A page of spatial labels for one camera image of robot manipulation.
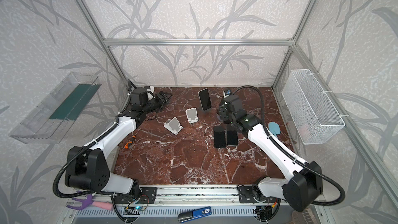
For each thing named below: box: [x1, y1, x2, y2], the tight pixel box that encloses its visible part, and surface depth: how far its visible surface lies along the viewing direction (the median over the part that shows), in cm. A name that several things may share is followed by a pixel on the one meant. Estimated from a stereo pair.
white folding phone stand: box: [163, 116, 184, 136], surface depth 96 cm
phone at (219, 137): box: [213, 125, 226, 149], surface depth 96 cm
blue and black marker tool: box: [177, 206, 212, 223], surface depth 68 cm
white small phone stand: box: [185, 107, 199, 124], surface depth 101 cm
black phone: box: [225, 124, 239, 147], surface depth 95 cm
